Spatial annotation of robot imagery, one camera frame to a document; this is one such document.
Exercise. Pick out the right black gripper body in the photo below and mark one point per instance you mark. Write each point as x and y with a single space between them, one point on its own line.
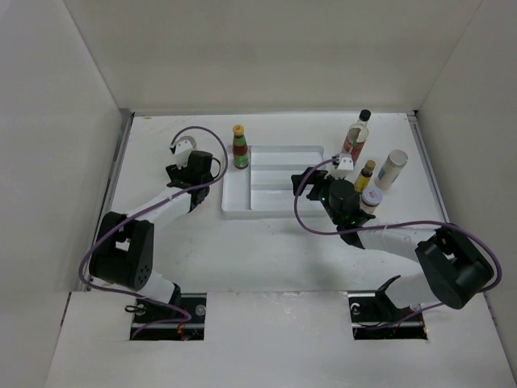
325 200

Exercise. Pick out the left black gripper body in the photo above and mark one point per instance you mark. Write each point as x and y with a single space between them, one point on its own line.
177 175

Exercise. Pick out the white-lid sauce jar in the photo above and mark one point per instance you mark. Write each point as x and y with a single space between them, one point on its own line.
370 199

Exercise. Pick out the small yellow-label bottle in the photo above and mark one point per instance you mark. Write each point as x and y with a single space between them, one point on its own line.
364 176

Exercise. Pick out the clear soy sauce bottle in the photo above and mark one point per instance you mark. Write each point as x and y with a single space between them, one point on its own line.
357 136

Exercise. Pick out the white cylinder bottle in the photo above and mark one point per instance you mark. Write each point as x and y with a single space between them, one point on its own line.
391 169

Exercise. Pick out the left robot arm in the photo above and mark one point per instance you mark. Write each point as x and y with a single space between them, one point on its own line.
125 258

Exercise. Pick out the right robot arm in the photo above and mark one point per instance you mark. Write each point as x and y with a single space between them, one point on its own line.
453 270

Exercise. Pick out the white organizer tray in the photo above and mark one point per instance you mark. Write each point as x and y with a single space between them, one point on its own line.
264 189

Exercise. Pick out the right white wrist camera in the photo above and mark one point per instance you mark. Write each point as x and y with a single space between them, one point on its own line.
341 166

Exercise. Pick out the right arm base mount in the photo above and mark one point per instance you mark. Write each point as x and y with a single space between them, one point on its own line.
375 317

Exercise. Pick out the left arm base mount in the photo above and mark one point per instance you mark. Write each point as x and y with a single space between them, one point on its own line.
157 323

